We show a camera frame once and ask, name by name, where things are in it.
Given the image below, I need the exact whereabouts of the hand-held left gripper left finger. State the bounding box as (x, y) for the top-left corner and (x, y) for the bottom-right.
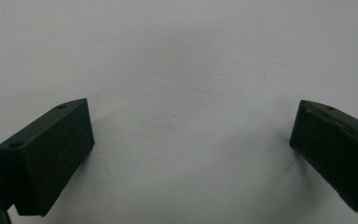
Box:
(0, 97), (95, 217)

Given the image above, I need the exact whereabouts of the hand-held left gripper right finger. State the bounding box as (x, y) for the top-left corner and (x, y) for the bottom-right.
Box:
(289, 99), (358, 216)

